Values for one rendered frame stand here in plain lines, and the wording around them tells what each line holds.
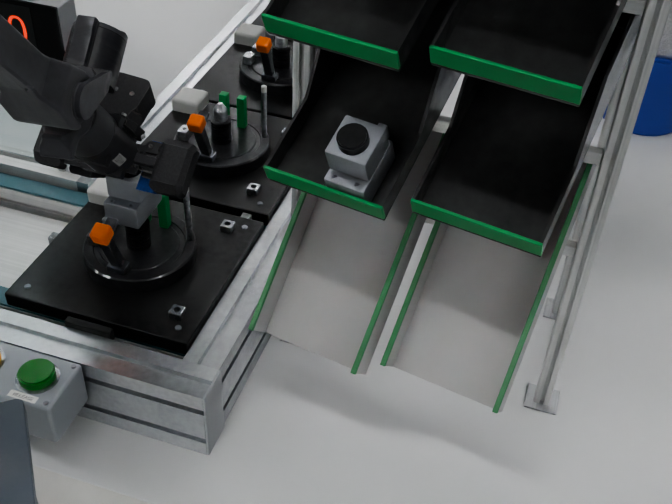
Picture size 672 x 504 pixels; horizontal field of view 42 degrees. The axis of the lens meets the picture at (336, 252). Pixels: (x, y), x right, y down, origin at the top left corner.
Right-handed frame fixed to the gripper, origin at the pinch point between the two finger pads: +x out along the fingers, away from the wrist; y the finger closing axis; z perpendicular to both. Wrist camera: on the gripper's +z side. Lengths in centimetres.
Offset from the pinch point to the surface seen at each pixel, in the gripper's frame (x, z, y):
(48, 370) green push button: -3.4, -25.0, -0.1
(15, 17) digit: -4.3, 13.8, 18.9
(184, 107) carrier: 29.1, 18.0, 9.7
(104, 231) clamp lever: -3.2, -8.5, -0.8
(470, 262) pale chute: 0.3, -1.1, -41.1
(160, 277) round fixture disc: 5.4, -11.0, -5.4
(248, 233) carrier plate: 15.1, -1.3, -11.1
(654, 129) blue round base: 62, 44, -63
